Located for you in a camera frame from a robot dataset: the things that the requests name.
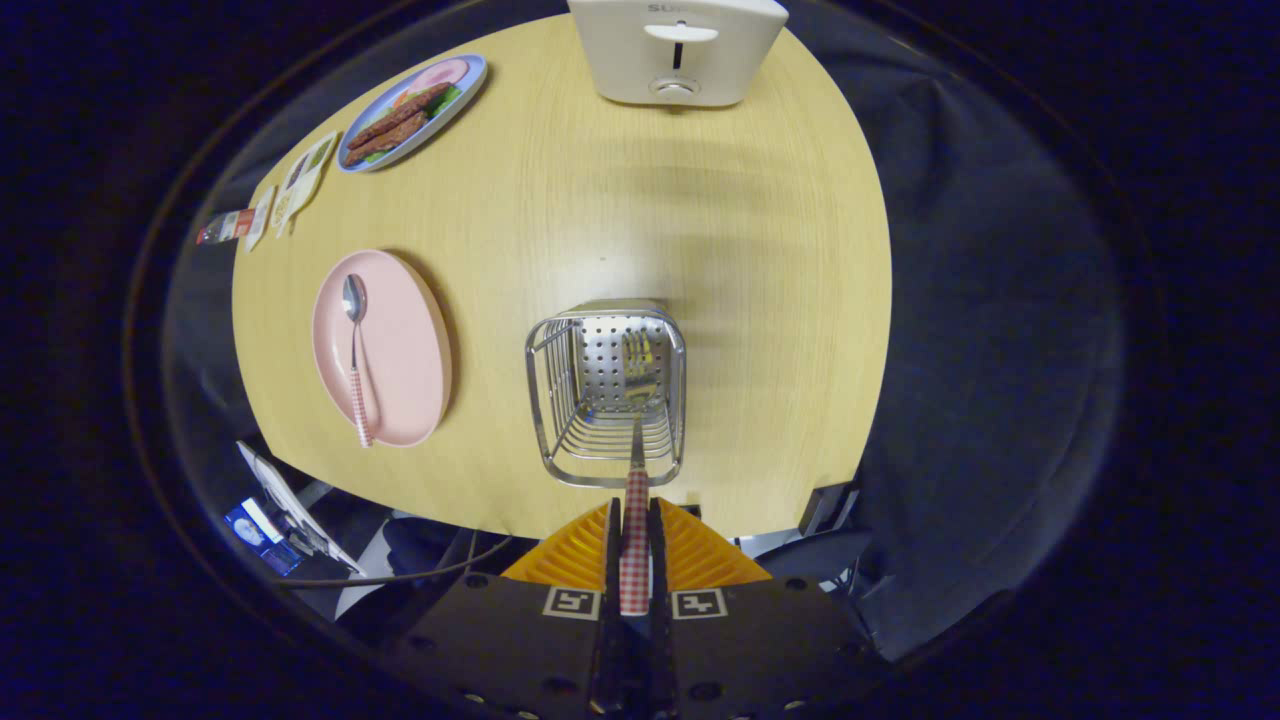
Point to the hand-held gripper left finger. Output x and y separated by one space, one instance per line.
520 640

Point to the white toaster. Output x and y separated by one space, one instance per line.
620 50

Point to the white divided condiment tray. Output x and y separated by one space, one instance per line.
305 180

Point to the blue lit screen device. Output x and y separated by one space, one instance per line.
250 528

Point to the pink ham slice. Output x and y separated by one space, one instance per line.
440 73

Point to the black backdrop cloth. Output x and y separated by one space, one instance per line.
980 350

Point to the brown meat strip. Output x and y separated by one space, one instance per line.
400 115
390 135

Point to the white square coaster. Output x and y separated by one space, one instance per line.
262 215

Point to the white flat panel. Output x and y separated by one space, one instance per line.
285 495

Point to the pink plate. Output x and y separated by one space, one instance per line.
400 340

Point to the green lettuce leaf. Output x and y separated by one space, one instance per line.
445 100

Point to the clear plastic water bottle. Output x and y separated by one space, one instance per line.
235 225

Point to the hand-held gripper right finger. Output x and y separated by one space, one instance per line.
760 640

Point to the blue plate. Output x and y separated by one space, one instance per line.
475 75

